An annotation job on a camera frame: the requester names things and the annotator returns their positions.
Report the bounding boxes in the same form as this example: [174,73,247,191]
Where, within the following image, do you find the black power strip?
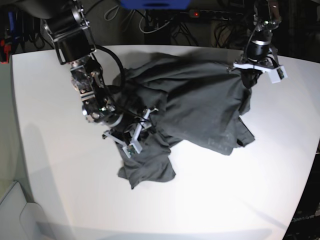
[188,9,244,21]

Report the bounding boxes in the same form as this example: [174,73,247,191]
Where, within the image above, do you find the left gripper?
[241,51,273,88]

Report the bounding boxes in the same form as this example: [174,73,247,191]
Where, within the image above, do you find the white cable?
[138,14,173,34]

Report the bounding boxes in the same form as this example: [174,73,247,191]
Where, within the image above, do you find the red clamp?
[0,38,12,64]

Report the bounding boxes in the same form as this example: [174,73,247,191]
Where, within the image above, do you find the dark grey t-shirt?
[116,54,255,188]

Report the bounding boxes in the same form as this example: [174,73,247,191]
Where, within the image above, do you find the blue box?
[120,0,191,10]

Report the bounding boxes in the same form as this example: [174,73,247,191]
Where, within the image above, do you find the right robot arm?
[11,0,152,138]

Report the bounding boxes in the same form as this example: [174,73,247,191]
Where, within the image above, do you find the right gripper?
[107,113,150,140]

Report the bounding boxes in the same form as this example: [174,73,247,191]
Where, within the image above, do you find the grey chair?
[0,181,56,240]

